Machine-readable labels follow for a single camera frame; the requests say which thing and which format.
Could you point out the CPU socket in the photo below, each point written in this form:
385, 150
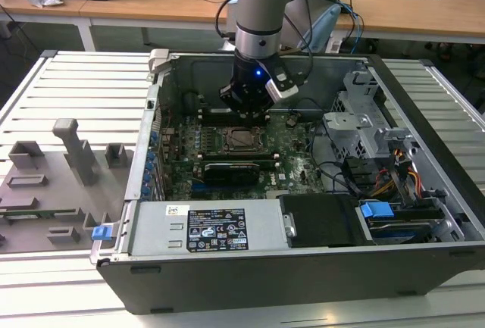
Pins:
223, 149

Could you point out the silver perforated drive cage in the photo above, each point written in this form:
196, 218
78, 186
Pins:
352, 131

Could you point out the blue case latch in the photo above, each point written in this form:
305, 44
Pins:
101, 233

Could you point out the open black PC case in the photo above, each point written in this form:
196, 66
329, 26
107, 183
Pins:
265, 282

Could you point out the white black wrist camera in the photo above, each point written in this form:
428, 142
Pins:
282, 89

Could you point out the black graphics card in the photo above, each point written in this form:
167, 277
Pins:
231, 174

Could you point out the grey parts rack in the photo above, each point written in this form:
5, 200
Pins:
57, 191

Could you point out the round coin battery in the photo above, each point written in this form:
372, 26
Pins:
291, 119

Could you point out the blue slot tab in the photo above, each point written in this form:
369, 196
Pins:
154, 139
145, 191
147, 181
151, 158
149, 169

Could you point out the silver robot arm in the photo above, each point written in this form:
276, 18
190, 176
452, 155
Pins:
261, 21

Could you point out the wooden desk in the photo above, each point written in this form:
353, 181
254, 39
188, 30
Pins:
151, 6
417, 17

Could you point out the RAM slot black clips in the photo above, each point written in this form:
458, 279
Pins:
216, 122
210, 114

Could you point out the hard disk in blue carrier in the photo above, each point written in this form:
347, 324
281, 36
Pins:
377, 212

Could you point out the black plastic shroud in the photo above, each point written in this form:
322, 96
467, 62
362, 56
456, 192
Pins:
322, 222

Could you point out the RAM slot white clips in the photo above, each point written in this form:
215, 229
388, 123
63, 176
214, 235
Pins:
267, 160
212, 118
235, 154

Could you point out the silver power supply with label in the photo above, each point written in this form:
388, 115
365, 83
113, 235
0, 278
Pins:
159, 229

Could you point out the green motherboard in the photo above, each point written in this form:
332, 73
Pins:
295, 176

